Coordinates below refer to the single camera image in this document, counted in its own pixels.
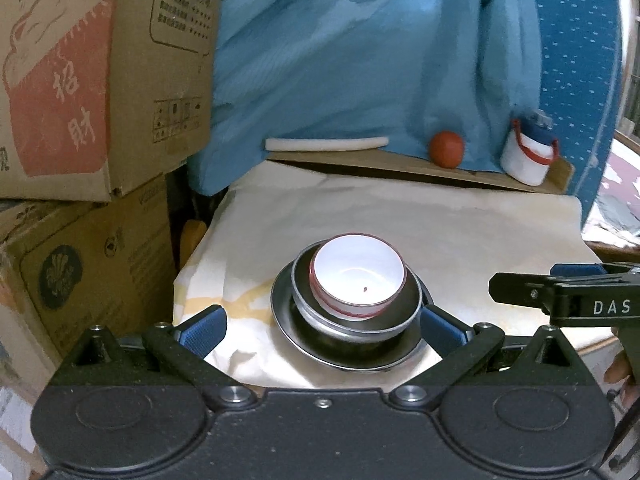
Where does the white bottle with red strap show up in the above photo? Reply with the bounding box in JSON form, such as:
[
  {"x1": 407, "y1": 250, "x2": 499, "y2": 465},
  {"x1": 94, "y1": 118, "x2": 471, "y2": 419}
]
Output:
[{"x1": 500, "y1": 109, "x2": 560, "y2": 187}]

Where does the blue dotted fabric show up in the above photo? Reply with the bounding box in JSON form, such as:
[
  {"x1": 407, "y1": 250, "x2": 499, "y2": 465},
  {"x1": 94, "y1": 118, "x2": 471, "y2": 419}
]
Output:
[{"x1": 525, "y1": 0, "x2": 623, "y2": 231}]

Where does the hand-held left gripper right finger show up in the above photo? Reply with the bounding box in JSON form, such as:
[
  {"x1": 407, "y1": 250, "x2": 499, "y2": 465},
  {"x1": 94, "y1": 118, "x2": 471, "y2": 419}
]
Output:
[{"x1": 386, "y1": 304, "x2": 597, "y2": 412}]

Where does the wooden board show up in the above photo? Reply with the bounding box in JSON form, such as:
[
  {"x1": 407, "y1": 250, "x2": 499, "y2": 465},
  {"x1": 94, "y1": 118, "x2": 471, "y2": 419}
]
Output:
[{"x1": 265, "y1": 149, "x2": 575, "y2": 195}]

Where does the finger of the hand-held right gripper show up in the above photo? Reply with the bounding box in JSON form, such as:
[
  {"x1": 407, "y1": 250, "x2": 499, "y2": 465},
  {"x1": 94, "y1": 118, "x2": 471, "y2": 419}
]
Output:
[
  {"x1": 488, "y1": 271, "x2": 583, "y2": 318},
  {"x1": 549, "y1": 262, "x2": 640, "y2": 281}
]

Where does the cardboard box with red print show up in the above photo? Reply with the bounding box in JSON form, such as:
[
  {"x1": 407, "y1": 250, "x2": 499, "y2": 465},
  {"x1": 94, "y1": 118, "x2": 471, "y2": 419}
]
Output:
[{"x1": 0, "y1": 0, "x2": 224, "y2": 203}]

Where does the white foam roll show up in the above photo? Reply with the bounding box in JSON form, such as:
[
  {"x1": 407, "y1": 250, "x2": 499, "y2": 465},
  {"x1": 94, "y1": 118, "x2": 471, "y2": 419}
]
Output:
[{"x1": 265, "y1": 136, "x2": 389, "y2": 152}]

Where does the red ball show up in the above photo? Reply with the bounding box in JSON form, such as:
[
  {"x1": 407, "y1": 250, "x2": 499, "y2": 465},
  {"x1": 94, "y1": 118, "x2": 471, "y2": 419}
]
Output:
[{"x1": 429, "y1": 131, "x2": 466, "y2": 169}]

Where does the large steel plate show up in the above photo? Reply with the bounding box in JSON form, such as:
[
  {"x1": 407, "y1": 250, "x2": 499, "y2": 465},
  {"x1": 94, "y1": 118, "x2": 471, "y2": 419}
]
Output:
[{"x1": 270, "y1": 260, "x2": 436, "y2": 372}]

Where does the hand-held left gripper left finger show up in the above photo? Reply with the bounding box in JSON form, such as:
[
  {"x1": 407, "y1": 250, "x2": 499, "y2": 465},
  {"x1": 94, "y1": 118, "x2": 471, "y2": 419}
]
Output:
[{"x1": 50, "y1": 304, "x2": 259, "y2": 412}]

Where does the pink patterned bedsheet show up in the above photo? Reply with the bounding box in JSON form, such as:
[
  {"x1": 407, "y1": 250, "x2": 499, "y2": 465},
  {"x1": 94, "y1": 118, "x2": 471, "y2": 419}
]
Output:
[{"x1": 582, "y1": 137, "x2": 640, "y2": 246}]

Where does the light blue cloth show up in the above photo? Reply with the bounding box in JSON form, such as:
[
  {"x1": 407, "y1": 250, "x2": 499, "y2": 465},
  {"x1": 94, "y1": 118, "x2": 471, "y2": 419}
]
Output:
[{"x1": 187, "y1": 0, "x2": 546, "y2": 196}]

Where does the cardboard box with green logo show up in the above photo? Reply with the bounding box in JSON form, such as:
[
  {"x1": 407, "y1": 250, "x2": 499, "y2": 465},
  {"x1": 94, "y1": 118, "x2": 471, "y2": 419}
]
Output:
[{"x1": 0, "y1": 175, "x2": 183, "y2": 396}]

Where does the yellow wooden post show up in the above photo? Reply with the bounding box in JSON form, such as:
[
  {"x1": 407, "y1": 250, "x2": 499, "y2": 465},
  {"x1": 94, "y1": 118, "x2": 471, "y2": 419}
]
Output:
[{"x1": 180, "y1": 219, "x2": 208, "y2": 272}]

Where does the person's right hand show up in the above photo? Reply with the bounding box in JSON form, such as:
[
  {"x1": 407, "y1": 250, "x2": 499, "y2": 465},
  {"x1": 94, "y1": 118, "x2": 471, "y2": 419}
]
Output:
[{"x1": 602, "y1": 349, "x2": 640, "y2": 408}]

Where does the steel bowl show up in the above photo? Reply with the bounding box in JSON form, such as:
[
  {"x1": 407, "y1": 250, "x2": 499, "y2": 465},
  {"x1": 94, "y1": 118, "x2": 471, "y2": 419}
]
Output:
[{"x1": 291, "y1": 241, "x2": 424, "y2": 343}]

